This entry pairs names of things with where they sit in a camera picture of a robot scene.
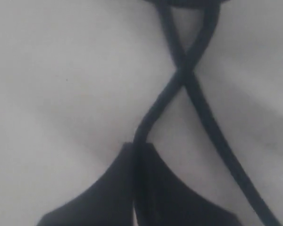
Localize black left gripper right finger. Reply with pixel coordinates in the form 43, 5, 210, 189
134, 143, 241, 226

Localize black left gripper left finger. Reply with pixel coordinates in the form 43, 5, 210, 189
38, 143, 134, 226

